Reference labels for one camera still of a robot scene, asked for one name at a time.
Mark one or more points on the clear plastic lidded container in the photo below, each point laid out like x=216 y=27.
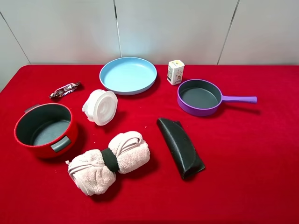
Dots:
x=100 y=107

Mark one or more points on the black band on towel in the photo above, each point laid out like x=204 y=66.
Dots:
x=110 y=160

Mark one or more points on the small white carton box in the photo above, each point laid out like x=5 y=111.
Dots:
x=175 y=72

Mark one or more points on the pink rolled towel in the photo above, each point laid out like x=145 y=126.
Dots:
x=89 y=172

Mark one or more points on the chocolate bar wrapper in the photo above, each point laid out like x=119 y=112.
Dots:
x=64 y=90

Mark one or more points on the light blue plate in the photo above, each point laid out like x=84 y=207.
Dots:
x=128 y=75

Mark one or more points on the red pot grey interior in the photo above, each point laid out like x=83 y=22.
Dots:
x=47 y=130

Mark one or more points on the purple frying pan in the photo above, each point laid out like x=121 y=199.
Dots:
x=202 y=98

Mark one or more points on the black glasses case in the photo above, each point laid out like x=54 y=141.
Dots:
x=181 y=148

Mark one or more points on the red tablecloth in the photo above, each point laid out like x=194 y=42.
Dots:
x=250 y=152

